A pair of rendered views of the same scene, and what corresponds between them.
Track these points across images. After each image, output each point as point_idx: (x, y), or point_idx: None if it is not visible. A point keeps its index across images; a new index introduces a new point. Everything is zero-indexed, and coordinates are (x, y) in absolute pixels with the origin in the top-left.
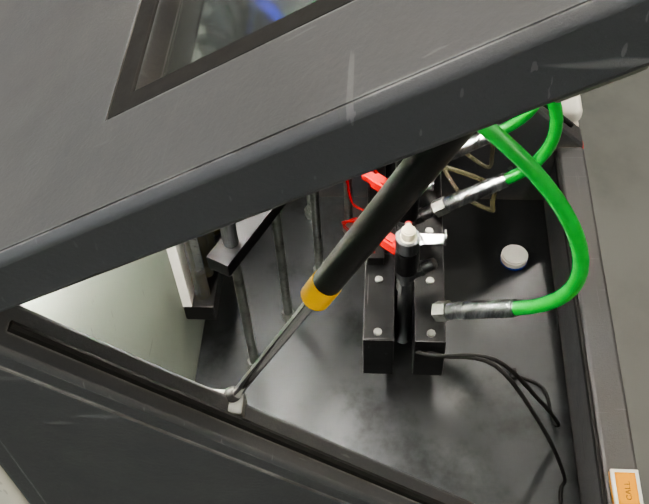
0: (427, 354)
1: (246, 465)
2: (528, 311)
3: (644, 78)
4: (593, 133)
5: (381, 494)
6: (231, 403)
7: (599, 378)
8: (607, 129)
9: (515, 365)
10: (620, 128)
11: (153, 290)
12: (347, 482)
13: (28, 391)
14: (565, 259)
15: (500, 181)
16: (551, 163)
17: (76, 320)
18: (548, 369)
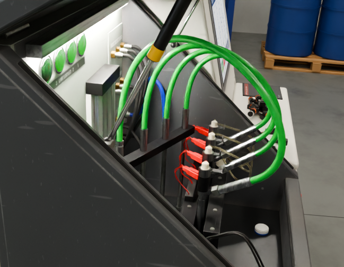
0: (209, 237)
1: (107, 173)
2: (257, 179)
3: (343, 224)
4: (315, 245)
5: (171, 216)
6: (106, 141)
7: (299, 263)
8: (323, 243)
9: None
10: (329, 244)
11: None
12: (155, 201)
13: (17, 98)
14: (286, 222)
15: (252, 154)
16: (283, 187)
17: None
18: None
